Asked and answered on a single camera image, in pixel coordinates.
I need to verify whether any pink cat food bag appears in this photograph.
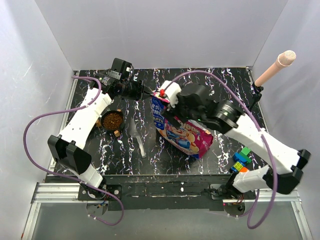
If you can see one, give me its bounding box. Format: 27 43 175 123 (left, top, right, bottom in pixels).
151 92 214 159

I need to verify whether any pink microphone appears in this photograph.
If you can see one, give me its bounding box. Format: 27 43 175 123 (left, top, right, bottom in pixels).
254 50 297 87

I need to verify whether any clear plastic scoop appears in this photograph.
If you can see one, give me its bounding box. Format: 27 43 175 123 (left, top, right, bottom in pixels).
129 117 147 158

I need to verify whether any right black pet bowl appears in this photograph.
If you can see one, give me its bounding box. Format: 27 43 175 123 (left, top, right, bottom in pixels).
95 109 125 137

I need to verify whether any aluminium rail frame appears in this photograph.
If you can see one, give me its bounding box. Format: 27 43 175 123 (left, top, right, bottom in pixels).
21 70 314 240

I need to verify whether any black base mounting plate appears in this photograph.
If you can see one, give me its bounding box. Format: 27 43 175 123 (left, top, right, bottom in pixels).
44 173 286 212

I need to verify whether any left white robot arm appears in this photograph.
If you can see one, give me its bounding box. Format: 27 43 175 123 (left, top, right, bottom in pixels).
47 58 152 200

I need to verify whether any colourful toy block car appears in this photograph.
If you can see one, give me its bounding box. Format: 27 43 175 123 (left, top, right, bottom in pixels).
229 147 252 174

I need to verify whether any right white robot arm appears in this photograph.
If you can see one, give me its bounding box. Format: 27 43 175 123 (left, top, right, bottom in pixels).
159 81 311 199

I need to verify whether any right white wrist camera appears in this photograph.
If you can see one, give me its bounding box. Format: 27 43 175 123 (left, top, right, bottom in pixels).
158 80 182 108

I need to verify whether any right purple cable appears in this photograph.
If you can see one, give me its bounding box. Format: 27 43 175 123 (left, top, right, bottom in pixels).
163 70 279 230

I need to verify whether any black microphone tripod stand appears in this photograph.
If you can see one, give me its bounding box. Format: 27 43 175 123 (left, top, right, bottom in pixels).
247 82 264 112

